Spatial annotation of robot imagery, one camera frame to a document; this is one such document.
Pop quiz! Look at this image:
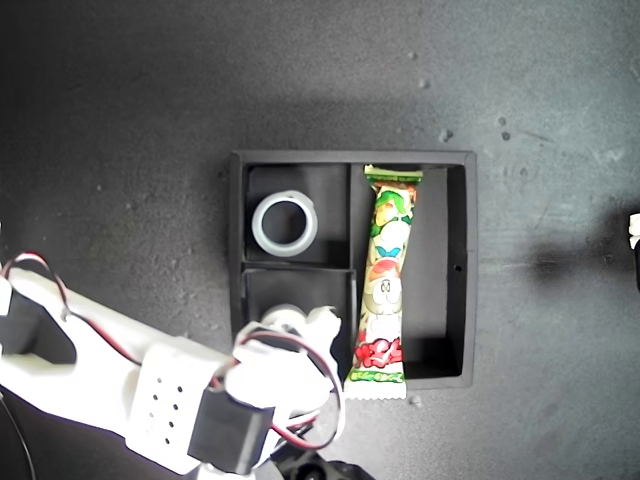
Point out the white tape roll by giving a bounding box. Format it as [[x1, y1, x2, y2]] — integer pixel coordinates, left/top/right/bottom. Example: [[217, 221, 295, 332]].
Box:
[[251, 189, 320, 260], [259, 302, 310, 334]]

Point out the snack bar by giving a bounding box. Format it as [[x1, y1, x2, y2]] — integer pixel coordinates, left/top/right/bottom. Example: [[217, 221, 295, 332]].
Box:
[[342, 163, 425, 401]]

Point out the black tray with wells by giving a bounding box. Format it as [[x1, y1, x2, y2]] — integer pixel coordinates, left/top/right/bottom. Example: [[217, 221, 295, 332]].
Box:
[[227, 148, 479, 392]]

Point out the red black gripper motor wire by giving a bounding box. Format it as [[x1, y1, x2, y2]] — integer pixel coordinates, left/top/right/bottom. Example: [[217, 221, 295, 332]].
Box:
[[208, 329, 347, 450]]

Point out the red black arm wire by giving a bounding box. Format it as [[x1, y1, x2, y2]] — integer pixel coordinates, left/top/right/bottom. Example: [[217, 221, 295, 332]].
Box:
[[0, 252, 144, 366]]

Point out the thin grey cable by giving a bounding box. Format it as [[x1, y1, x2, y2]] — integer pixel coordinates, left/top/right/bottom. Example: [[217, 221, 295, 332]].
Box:
[[0, 392, 37, 480]]

